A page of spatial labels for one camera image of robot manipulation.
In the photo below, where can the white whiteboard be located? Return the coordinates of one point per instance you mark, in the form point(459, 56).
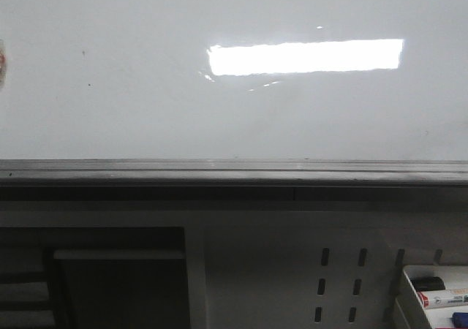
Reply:
point(234, 79)

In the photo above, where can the grey aluminium whiteboard ledge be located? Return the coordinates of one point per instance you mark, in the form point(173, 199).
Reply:
point(220, 179)

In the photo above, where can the white perforated metal panel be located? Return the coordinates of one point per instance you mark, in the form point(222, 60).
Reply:
point(311, 269)

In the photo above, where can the dark cabinet with white shelf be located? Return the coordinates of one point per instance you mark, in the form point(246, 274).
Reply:
point(94, 278)

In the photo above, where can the black capped marker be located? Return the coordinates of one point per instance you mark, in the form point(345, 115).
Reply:
point(427, 283)

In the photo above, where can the white marker tray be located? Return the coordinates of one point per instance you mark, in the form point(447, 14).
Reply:
point(409, 312)

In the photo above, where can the red capped white marker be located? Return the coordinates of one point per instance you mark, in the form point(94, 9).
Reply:
point(443, 298)

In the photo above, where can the blue capped marker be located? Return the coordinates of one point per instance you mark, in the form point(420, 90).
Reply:
point(460, 319)

